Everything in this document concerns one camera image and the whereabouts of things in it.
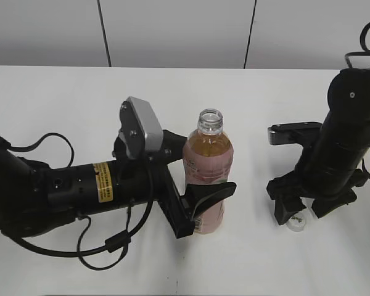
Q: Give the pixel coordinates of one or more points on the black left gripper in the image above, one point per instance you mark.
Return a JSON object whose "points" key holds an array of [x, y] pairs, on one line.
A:
{"points": [[148, 177]]}

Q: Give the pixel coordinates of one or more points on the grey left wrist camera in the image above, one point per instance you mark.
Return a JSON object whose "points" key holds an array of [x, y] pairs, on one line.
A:
{"points": [[140, 129]]}

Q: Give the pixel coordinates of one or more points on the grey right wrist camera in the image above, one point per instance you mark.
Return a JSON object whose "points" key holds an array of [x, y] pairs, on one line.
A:
{"points": [[303, 133]]}

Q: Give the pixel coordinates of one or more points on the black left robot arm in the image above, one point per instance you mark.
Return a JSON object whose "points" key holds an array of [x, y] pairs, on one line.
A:
{"points": [[35, 199]]}

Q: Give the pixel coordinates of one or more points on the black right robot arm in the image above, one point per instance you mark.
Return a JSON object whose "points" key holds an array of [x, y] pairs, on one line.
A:
{"points": [[327, 170]]}

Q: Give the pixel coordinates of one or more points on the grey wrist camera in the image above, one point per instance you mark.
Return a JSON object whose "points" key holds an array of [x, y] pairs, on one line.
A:
{"points": [[140, 129], [303, 133]]}

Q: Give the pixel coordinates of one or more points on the white bottle cap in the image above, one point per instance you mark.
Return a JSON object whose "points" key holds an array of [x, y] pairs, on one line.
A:
{"points": [[297, 222]]}

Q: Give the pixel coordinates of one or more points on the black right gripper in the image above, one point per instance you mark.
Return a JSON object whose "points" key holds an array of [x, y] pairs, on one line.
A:
{"points": [[330, 190]]}

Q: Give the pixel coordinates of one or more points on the pink label oolong tea bottle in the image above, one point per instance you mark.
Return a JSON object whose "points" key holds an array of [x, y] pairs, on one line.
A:
{"points": [[208, 153]]}

